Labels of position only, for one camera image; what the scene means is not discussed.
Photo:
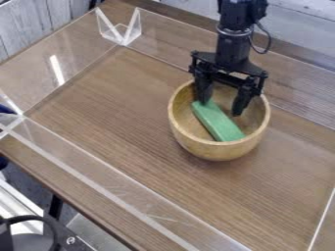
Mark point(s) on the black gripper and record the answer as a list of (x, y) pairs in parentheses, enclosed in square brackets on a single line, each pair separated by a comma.
[(207, 71)]

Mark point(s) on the green rectangular block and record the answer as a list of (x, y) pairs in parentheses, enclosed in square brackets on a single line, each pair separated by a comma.
[(215, 121)]

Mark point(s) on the brown wooden bowl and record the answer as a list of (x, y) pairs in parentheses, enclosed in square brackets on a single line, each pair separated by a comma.
[(192, 135)]

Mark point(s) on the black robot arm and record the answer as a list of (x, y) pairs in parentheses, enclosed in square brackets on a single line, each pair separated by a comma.
[(227, 65)]

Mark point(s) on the black table leg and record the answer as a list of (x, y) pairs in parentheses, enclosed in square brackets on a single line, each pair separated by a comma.
[(55, 207)]

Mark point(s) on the clear acrylic corner bracket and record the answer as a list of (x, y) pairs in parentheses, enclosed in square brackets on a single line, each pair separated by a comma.
[(120, 34)]

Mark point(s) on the clear acrylic tray wall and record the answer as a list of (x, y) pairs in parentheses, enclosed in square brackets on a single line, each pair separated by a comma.
[(144, 220)]

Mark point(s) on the grey metal base plate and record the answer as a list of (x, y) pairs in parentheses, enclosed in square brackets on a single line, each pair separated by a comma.
[(68, 240)]

